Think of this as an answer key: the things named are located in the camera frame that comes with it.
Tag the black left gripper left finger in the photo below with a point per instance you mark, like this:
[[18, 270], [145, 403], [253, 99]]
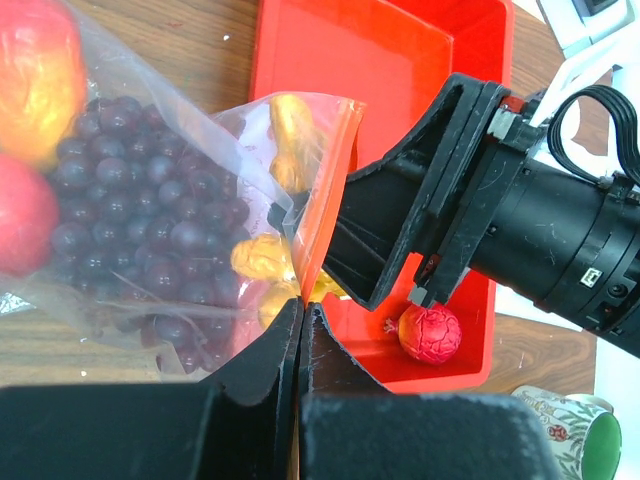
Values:
[[234, 424]]

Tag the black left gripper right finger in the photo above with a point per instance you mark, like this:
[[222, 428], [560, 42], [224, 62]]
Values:
[[351, 427]]

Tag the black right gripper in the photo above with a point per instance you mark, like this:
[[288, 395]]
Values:
[[503, 199]]

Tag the yellow orange segments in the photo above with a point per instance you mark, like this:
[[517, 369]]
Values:
[[297, 155]]

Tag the clear zip top bag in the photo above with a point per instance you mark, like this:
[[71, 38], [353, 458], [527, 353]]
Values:
[[114, 70]]

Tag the dark purple grape bunch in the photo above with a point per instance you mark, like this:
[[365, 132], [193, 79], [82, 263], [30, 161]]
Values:
[[148, 224]]

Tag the red apple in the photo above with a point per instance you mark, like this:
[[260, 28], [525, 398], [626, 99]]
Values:
[[29, 215]]

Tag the red yellow mango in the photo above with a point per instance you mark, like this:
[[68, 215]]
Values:
[[43, 79]]

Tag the red pomegranate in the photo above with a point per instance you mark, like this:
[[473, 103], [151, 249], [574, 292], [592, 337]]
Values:
[[428, 334]]

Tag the red plastic tray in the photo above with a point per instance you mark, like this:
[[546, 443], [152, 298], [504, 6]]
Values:
[[394, 56]]

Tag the green inside mug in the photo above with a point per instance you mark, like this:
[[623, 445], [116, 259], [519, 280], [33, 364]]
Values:
[[585, 438]]

